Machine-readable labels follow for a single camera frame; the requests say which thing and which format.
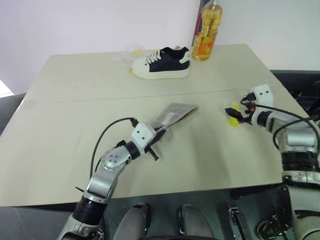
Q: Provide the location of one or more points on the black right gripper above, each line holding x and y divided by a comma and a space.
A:
248, 115

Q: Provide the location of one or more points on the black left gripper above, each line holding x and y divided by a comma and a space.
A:
156, 140

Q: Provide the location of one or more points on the yellow highlighter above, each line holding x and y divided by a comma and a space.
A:
234, 122

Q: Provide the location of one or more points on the grey grid pouch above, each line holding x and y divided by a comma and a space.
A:
175, 113

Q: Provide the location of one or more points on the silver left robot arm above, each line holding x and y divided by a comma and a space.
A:
105, 180

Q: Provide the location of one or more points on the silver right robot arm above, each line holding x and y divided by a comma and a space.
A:
298, 140

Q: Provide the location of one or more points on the black and white sneaker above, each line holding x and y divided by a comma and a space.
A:
162, 66

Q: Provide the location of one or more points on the grey rounded shape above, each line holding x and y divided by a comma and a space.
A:
135, 222
195, 222

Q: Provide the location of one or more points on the yellow oil bottle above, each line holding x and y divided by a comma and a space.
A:
206, 32

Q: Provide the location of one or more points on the clear plastic bag yellow bits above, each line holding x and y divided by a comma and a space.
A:
122, 58

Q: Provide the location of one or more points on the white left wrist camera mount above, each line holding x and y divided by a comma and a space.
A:
142, 133

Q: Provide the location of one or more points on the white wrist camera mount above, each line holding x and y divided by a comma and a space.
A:
263, 96
142, 133

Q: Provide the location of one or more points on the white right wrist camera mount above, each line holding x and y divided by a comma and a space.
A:
263, 96

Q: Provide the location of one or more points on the black metal bracket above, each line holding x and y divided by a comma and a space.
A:
237, 220

